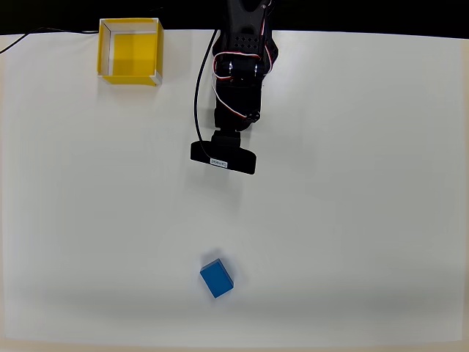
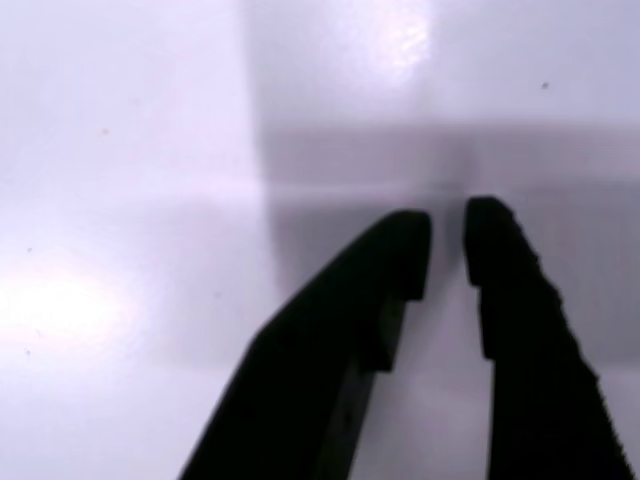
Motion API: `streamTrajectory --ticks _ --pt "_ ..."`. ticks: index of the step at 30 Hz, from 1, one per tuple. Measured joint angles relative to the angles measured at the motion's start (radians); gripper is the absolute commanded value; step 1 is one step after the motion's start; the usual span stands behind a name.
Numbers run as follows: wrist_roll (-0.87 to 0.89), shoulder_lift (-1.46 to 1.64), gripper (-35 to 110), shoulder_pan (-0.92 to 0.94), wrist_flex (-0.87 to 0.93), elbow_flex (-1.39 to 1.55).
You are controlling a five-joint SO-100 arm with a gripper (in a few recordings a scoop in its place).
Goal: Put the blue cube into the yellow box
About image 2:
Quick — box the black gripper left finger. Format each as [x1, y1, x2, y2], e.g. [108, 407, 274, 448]
[177, 210, 433, 480]

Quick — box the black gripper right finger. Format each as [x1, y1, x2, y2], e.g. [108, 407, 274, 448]
[463, 195, 637, 480]

